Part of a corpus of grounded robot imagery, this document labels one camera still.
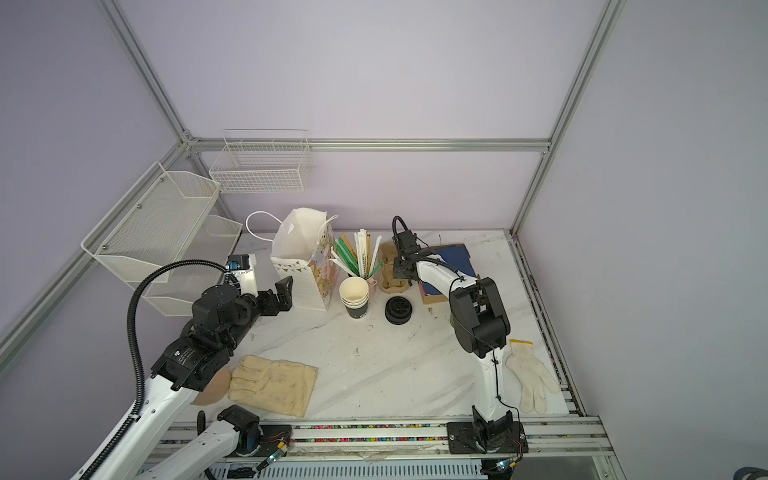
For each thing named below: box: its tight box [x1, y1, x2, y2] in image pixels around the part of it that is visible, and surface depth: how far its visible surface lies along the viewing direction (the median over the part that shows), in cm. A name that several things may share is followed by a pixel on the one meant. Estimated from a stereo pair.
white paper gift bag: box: [245, 207, 339, 311], surface depth 88 cm
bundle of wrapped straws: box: [329, 228, 385, 279], surface depth 95 cm
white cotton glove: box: [505, 339, 560, 415], surface depth 84 cm
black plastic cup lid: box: [384, 296, 413, 325], surface depth 96 cm
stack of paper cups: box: [339, 276, 369, 319], surface depth 92 cm
